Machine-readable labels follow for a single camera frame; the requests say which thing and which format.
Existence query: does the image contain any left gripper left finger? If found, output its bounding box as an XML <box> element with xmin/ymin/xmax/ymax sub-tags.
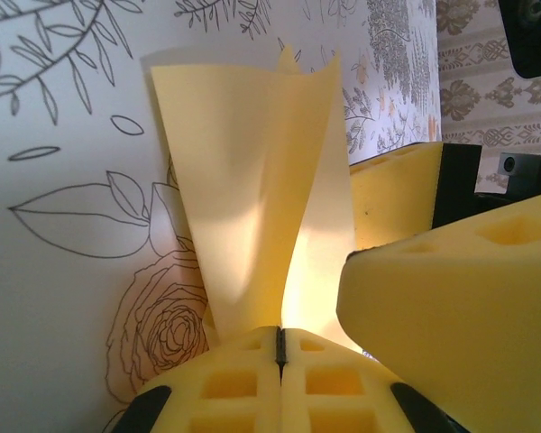
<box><xmin>101</xmin><ymin>325</ymin><xmax>283</xmax><ymax>433</ymax></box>

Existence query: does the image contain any yellow cloth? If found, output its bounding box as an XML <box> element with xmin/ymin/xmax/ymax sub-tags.
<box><xmin>142</xmin><ymin>42</ymin><xmax>360</xmax><ymax>344</ymax></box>

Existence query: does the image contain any floral table cover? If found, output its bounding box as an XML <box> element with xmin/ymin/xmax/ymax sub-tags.
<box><xmin>0</xmin><ymin>0</ymin><xmax>444</xmax><ymax>433</ymax></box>

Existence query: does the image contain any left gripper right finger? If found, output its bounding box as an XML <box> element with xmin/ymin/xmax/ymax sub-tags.
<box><xmin>281</xmin><ymin>327</ymin><xmax>468</xmax><ymax>433</ymax></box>

